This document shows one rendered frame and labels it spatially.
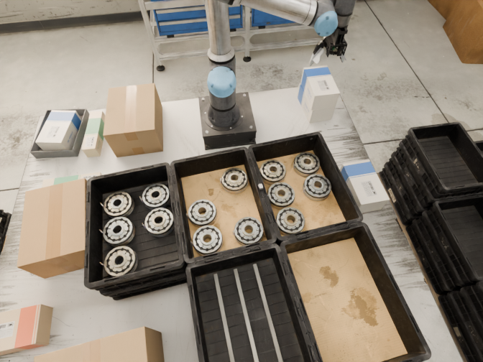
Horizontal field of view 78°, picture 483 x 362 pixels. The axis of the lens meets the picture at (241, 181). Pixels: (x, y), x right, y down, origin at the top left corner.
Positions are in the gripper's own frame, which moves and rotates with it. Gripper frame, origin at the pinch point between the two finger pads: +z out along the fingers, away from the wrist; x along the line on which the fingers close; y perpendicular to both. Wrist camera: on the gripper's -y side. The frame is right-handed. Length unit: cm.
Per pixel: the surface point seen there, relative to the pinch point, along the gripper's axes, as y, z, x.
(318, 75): -3.7, 9.3, -0.4
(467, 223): 64, 59, 72
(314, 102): 10.0, 13.2, -5.3
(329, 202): 62, 14, -14
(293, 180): 50, 14, -25
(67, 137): 7, 21, -121
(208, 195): 51, 14, -59
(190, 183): 45, 14, -65
